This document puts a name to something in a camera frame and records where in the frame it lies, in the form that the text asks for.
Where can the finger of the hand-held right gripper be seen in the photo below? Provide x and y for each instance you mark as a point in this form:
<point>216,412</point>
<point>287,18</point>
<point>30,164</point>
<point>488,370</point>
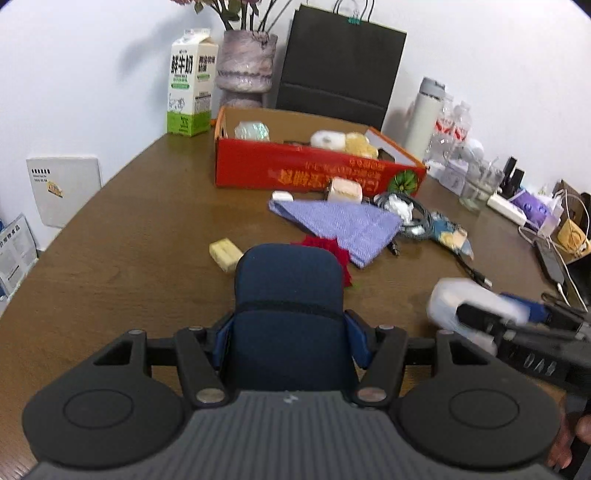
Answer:
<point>475,316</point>
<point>531,309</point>

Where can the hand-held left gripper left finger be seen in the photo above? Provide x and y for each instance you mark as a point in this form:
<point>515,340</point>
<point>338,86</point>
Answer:
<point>224,339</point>

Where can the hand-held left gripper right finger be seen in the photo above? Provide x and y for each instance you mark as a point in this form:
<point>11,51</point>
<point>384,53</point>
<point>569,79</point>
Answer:
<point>358,337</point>

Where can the white rounded case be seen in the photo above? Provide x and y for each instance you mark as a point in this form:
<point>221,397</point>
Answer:
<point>445,295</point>

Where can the dark blue case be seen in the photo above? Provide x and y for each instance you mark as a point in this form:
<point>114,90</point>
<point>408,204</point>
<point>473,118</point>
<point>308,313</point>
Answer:
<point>286,286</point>

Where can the red cardboard box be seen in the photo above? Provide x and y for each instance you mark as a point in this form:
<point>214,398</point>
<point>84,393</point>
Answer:
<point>286,168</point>

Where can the wooden desktop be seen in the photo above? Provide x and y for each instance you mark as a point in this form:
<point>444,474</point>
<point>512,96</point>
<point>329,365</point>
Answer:
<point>138,230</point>

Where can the person's right hand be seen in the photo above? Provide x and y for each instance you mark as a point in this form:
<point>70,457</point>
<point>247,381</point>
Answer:
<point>561,450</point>

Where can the black smartphone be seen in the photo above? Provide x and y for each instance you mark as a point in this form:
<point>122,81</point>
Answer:
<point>551,263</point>

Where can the yellow round pouch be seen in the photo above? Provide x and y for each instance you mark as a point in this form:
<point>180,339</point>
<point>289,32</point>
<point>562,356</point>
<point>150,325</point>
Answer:
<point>572,237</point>

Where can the yellow sponge block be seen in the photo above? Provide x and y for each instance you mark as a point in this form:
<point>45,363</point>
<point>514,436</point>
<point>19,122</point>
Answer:
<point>226,254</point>

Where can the blue snack packet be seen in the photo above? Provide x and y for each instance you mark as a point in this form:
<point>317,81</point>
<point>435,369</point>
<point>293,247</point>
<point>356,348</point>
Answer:
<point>450,235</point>

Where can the purple tissue pack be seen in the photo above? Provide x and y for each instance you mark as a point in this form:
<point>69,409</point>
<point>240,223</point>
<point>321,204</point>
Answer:
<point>535,210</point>

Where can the red fabric flower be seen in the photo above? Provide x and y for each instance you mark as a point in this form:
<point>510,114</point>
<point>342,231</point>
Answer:
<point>318,242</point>

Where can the white power strip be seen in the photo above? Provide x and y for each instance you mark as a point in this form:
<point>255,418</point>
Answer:
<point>505,208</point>

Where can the clear drinking glass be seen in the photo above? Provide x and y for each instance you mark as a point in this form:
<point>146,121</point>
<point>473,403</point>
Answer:
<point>478,191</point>

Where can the black lipstick tube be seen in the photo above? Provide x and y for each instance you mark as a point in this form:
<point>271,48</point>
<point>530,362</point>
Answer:
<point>517,180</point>
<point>509,168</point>

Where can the crumpled white tissue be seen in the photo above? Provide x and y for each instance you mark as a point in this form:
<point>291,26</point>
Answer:
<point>399,207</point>

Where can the white printed box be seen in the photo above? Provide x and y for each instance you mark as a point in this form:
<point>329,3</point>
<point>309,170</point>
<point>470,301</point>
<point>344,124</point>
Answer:
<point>452,176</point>

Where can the beige soap box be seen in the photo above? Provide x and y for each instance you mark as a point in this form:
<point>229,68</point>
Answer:
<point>344,190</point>

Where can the small white eraser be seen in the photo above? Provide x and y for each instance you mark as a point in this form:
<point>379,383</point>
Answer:
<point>282,195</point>

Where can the white round gadget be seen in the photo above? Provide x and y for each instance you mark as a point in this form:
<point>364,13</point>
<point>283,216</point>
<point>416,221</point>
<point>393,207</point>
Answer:
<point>472,152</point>

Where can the clear water bottle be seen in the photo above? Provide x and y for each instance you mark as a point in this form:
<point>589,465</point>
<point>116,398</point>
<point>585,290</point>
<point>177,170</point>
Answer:
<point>442,134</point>
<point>463,122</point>

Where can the yellow plush toy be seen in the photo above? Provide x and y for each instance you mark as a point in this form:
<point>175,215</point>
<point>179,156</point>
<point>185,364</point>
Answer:
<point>360,145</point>

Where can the white round plush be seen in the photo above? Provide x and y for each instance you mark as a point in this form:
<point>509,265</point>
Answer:
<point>328,139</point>

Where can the white thermos bottle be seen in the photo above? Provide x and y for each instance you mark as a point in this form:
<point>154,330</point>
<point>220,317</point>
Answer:
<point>422,120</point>

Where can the clear wrapped packet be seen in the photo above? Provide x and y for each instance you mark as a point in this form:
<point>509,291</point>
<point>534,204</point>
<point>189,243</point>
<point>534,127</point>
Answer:
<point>251,131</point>

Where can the stack of magazines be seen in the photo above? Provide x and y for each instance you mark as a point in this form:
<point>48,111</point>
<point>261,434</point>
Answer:
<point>16,254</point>

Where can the green white milk carton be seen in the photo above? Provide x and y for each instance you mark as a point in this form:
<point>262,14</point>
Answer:
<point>182,87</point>

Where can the black paper bag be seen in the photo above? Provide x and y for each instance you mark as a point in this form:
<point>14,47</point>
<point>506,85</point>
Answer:
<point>341,64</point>

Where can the green binder clip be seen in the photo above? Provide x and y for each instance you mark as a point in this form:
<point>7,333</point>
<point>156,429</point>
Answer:
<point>352,20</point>

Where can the dried flower bouquet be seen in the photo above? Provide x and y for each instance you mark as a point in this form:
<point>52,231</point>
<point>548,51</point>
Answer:
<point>231,11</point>

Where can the white wall panel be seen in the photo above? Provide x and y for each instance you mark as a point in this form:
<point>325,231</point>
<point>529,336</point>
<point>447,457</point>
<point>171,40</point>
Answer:
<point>64,191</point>

